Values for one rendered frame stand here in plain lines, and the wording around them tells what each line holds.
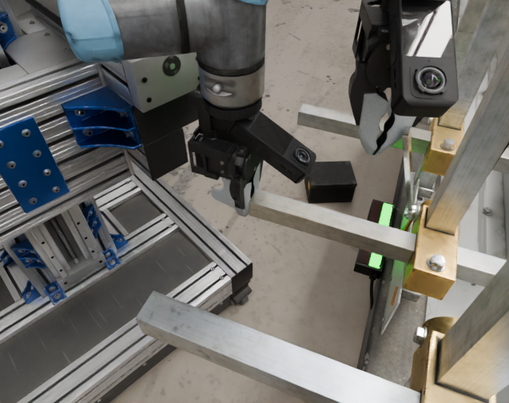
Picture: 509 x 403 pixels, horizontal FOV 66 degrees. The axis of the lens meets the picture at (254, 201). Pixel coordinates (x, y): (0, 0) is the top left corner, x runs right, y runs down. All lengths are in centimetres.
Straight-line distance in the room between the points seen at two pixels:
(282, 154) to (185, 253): 89
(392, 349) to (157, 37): 53
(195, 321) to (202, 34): 26
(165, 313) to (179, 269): 94
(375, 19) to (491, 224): 67
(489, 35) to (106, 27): 52
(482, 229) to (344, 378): 69
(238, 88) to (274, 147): 9
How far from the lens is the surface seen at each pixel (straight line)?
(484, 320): 29
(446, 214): 56
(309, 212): 56
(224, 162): 51
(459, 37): 98
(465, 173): 51
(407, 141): 45
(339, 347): 141
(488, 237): 97
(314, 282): 151
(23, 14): 353
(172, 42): 41
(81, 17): 40
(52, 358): 127
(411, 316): 69
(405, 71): 35
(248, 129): 48
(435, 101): 34
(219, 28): 40
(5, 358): 133
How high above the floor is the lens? 128
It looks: 47 degrees down
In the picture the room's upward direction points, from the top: straight up
